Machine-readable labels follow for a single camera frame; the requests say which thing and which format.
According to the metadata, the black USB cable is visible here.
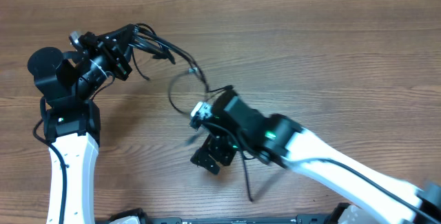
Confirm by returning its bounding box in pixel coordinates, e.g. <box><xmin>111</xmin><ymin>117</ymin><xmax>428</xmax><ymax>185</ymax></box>
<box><xmin>130</xmin><ymin>22</ymin><xmax>235</xmax><ymax>116</ymax></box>

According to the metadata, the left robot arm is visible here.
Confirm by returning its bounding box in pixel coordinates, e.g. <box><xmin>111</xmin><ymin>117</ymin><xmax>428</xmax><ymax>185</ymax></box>
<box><xmin>28</xmin><ymin>24</ymin><xmax>138</xmax><ymax>223</ymax></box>

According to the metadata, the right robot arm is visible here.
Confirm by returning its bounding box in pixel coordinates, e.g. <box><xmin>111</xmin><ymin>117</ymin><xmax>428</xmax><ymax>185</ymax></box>
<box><xmin>190</xmin><ymin>90</ymin><xmax>440</xmax><ymax>223</ymax></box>

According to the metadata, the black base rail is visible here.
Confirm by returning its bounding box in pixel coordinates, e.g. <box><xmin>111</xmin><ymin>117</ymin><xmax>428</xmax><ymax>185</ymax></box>
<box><xmin>103</xmin><ymin>201</ymin><xmax>393</xmax><ymax>224</ymax></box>

